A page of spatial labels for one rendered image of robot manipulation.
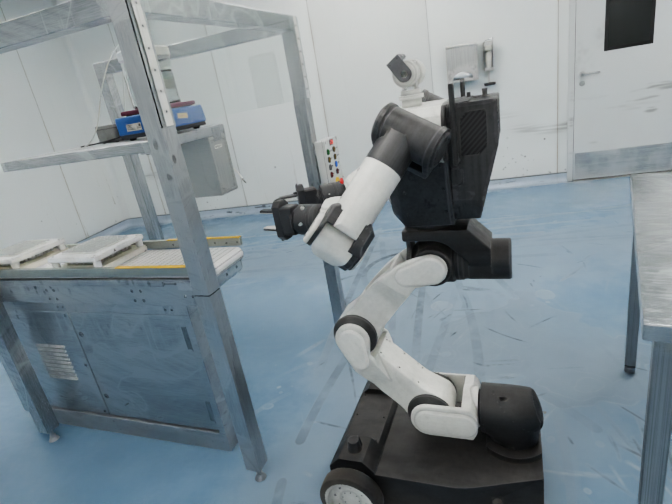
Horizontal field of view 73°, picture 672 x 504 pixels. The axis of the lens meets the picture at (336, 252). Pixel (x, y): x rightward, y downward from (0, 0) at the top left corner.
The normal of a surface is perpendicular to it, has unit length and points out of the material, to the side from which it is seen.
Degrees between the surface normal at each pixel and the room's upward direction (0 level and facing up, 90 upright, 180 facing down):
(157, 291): 90
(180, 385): 90
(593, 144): 90
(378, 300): 90
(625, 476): 0
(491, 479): 0
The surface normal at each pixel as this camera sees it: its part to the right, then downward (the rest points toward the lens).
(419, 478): -0.16, -0.93
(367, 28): -0.22, 0.37
